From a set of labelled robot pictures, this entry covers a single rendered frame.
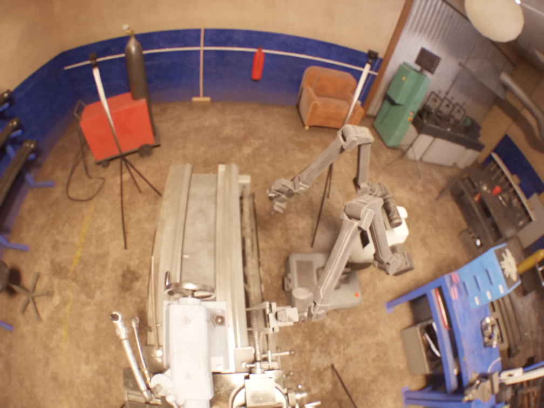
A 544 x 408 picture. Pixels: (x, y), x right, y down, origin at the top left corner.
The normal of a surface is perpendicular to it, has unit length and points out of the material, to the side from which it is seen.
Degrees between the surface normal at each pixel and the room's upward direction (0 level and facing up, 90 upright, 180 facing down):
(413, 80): 90
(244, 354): 0
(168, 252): 0
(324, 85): 96
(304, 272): 0
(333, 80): 84
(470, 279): 90
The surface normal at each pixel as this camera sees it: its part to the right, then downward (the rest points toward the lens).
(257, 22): 0.11, 0.81
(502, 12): -0.61, 0.74
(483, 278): -0.98, 0.00
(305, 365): 0.15, -0.58
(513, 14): -0.41, 0.82
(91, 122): 0.44, 0.76
